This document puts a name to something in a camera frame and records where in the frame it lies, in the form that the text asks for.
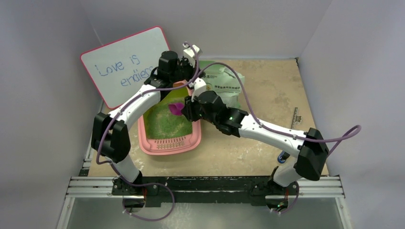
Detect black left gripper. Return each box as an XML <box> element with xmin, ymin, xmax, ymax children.
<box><xmin>170</xmin><ymin>57</ymin><xmax>205</xmax><ymax>84</ymax></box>

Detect purple plastic scoop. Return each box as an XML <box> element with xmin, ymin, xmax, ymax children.
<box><xmin>168</xmin><ymin>102</ymin><xmax>185</xmax><ymax>116</ymax></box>

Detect green litter bag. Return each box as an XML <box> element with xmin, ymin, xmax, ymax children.
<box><xmin>201</xmin><ymin>64</ymin><xmax>242</xmax><ymax>108</ymax></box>

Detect pink green litter box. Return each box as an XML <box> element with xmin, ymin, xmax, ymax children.
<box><xmin>138</xmin><ymin>87</ymin><xmax>201</xmax><ymax>156</ymax></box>

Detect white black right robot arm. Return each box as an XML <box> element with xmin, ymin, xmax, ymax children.
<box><xmin>181</xmin><ymin>91</ymin><xmax>329</xmax><ymax>194</ymax></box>

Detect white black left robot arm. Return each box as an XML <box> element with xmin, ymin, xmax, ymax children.
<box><xmin>91</xmin><ymin>45</ymin><xmax>201</xmax><ymax>195</ymax></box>

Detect green fresh litter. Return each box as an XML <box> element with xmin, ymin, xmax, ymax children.
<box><xmin>144</xmin><ymin>99</ymin><xmax>192</xmax><ymax>140</ymax></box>

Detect blue black stapler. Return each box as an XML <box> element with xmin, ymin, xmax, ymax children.
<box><xmin>277</xmin><ymin>151</ymin><xmax>290</xmax><ymax>164</ymax></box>

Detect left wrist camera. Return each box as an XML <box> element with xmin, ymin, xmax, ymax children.
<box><xmin>183</xmin><ymin>42</ymin><xmax>202</xmax><ymax>67</ymax></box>

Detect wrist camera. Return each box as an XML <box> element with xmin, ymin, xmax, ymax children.
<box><xmin>187</xmin><ymin>77</ymin><xmax>206</xmax><ymax>102</ymax></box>
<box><xmin>183</xmin><ymin>42</ymin><xmax>202</xmax><ymax>67</ymax></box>

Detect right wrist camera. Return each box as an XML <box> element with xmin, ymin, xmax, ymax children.
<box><xmin>187</xmin><ymin>77</ymin><xmax>206</xmax><ymax>102</ymax></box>

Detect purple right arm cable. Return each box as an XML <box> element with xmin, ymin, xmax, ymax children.
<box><xmin>190</xmin><ymin>62</ymin><xmax>362</xmax><ymax>156</ymax></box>

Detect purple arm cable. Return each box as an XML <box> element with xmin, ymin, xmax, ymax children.
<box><xmin>190</xmin><ymin>62</ymin><xmax>362</xmax><ymax>156</ymax></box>
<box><xmin>95</xmin><ymin>42</ymin><xmax>201</xmax><ymax>167</ymax></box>

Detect whiteboard with pink frame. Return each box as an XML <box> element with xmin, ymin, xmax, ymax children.
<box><xmin>80</xmin><ymin>26</ymin><xmax>169</xmax><ymax>109</ymax></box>

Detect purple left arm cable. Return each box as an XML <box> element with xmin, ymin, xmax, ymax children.
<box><xmin>95</xmin><ymin>42</ymin><xmax>201</xmax><ymax>167</ymax></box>

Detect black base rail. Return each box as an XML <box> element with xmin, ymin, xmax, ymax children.
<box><xmin>112</xmin><ymin>176</ymin><xmax>299</xmax><ymax>210</ymax></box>

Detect aluminium frame rails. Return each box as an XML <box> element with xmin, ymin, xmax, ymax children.
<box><xmin>64</xmin><ymin>155</ymin><xmax>146</xmax><ymax>200</ymax></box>

